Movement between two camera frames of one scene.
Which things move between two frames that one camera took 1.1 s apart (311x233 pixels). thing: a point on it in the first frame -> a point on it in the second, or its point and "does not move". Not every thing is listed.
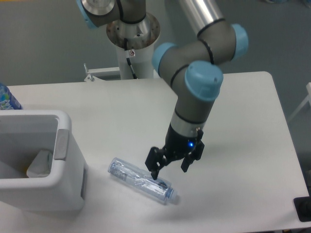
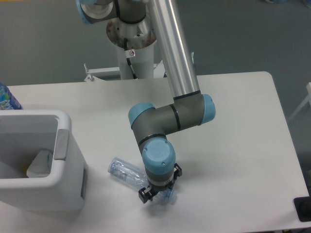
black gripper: x=176 y=146 -> x=145 y=194
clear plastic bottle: x=159 y=189 does not move
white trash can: x=25 y=134 does not move
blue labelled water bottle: x=8 y=101 does not move
